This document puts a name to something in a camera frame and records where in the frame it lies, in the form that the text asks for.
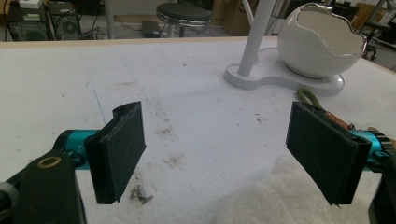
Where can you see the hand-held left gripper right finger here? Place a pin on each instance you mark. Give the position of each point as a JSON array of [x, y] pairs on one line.
[[323, 149]]

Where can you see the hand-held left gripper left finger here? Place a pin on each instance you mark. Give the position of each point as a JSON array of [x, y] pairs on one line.
[[116, 149]]

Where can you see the white fluffy cloth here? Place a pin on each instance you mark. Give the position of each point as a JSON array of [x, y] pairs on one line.
[[280, 199]]

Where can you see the white stand with pole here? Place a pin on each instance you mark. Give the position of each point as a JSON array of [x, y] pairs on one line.
[[264, 73]]

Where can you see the white eggshell-shaped pot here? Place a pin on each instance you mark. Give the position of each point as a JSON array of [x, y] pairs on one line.
[[314, 53]]

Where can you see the black box on floor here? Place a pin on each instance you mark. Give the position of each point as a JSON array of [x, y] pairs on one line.
[[151, 28]]

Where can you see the black office chair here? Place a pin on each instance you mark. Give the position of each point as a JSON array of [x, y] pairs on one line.
[[378, 32]]

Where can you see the black computer tower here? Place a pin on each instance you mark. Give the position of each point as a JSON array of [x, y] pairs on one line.
[[66, 21], [27, 23]]

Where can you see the black round stool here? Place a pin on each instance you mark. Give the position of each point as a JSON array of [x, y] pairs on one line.
[[183, 15]]

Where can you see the brown cardboard box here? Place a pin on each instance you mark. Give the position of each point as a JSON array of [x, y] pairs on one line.
[[234, 17]]

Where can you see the white metal post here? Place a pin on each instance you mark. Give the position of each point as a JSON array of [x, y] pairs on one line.
[[109, 18]]

